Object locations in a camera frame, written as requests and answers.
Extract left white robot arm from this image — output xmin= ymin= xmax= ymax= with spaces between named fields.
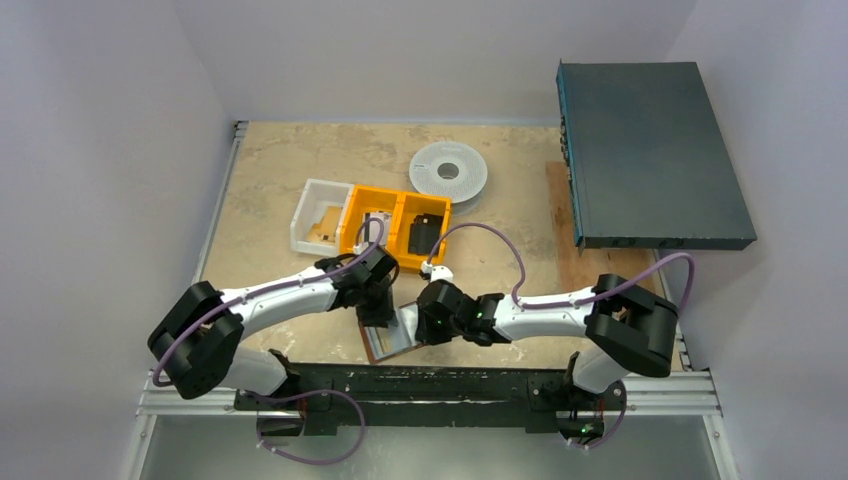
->
xmin=147 ymin=244 xmax=400 ymax=409

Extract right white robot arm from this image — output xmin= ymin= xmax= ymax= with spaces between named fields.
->
xmin=415 ymin=263 xmax=679 ymax=407

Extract stack of silver cards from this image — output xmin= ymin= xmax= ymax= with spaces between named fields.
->
xmin=363 ymin=211 xmax=392 ymax=246

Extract tan cards in white bin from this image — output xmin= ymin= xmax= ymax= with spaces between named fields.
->
xmin=306 ymin=205 xmax=342 ymax=244

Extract orange double plastic bin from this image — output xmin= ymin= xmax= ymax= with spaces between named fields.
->
xmin=339 ymin=184 xmax=452 ymax=272

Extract white plastic bin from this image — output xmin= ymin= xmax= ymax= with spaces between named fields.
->
xmin=290 ymin=178 xmax=354 ymax=257

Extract wooden board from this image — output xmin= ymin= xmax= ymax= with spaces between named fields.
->
xmin=545 ymin=161 xmax=655 ymax=291

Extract grey filament spool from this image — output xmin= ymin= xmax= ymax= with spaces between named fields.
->
xmin=408 ymin=141 xmax=488 ymax=203

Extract dark blue flat box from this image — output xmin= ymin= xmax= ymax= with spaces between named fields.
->
xmin=556 ymin=62 xmax=757 ymax=251

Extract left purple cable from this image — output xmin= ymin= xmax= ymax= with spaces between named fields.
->
xmin=150 ymin=217 xmax=387 ymax=389

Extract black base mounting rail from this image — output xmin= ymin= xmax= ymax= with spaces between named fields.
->
xmin=234 ymin=363 xmax=625 ymax=440

